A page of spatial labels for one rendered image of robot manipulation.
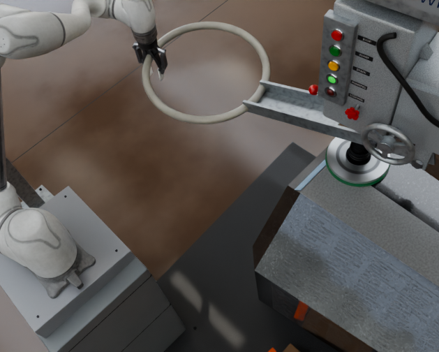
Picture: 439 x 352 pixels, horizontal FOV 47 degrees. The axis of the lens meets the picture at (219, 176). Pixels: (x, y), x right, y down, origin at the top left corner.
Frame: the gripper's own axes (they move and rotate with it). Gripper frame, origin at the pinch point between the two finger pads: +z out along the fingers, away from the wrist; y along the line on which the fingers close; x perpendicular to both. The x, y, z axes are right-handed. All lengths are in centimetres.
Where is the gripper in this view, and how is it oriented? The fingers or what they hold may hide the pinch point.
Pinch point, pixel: (155, 71)
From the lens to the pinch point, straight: 210.2
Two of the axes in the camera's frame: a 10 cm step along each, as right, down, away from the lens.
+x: 3.5, -8.4, 4.2
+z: 0.6, 4.7, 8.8
